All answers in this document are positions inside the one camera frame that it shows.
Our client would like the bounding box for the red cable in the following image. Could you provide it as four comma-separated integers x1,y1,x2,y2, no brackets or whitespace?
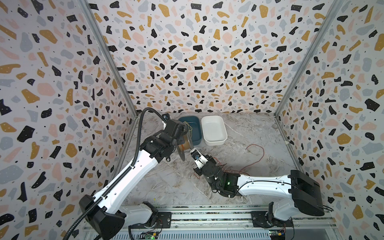
193,143,265,180

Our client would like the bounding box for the grey cable spool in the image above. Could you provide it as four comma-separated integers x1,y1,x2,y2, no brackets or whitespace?
176,133,194,162

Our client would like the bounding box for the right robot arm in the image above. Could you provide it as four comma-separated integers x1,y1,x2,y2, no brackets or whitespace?
191,150,333,229

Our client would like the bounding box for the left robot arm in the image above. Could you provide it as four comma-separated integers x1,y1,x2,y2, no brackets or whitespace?
63,108,189,240

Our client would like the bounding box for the teal plastic bin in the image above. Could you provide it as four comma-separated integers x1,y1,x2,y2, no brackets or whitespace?
179,116,203,146

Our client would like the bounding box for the white plastic bin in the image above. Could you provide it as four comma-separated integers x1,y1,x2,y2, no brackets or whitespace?
201,116,228,146

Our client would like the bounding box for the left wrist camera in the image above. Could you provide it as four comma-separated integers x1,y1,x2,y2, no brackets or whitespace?
162,113,171,122

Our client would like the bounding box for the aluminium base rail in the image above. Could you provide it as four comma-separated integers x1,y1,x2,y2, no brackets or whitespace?
113,206,342,240

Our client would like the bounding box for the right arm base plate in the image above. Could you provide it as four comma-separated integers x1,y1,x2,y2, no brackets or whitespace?
251,211,293,229

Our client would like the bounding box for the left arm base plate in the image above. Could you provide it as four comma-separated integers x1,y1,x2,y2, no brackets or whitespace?
149,212,172,229

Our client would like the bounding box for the left frame post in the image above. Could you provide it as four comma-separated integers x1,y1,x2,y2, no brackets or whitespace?
78,0,138,118

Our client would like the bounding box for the frame post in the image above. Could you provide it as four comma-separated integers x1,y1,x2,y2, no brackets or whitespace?
274,0,344,120
78,0,138,118

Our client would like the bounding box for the right frame post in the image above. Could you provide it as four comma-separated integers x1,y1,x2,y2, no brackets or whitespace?
274,0,344,120

